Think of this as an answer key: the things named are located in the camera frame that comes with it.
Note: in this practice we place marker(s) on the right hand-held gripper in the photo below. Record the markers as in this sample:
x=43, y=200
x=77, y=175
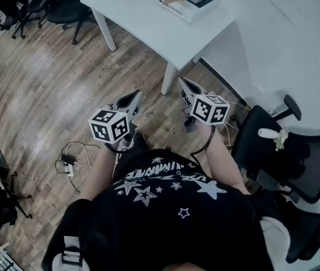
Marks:
x=209, y=110

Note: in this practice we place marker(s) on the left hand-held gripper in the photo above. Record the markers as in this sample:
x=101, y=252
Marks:
x=109, y=126

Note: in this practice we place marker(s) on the white electronic device box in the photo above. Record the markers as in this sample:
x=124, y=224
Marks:
x=196, y=11

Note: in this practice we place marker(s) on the person's right forearm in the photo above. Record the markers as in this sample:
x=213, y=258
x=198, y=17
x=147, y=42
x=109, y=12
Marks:
x=221, y=157

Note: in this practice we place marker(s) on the person's left forearm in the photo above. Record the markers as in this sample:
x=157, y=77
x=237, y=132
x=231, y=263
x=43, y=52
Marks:
x=100, y=171

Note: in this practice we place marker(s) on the person's black shoe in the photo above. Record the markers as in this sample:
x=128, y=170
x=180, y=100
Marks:
x=140, y=140

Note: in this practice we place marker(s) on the white table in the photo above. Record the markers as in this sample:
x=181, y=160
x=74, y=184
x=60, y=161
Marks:
x=148, y=27

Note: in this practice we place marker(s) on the black power adapter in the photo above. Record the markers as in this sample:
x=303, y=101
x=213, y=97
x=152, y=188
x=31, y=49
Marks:
x=68, y=159

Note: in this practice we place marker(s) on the small white bottle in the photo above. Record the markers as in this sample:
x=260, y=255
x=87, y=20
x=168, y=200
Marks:
x=268, y=133

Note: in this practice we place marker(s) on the white power brick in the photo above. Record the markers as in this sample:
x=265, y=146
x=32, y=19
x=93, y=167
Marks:
x=69, y=170

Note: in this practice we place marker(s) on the black mesh office chair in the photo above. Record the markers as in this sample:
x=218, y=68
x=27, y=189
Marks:
x=261, y=157

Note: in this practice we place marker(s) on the white flower bunch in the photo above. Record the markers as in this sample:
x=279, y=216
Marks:
x=281, y=140

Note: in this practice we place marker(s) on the person's black star shirt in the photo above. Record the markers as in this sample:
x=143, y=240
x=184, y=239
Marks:
x=162, y=222

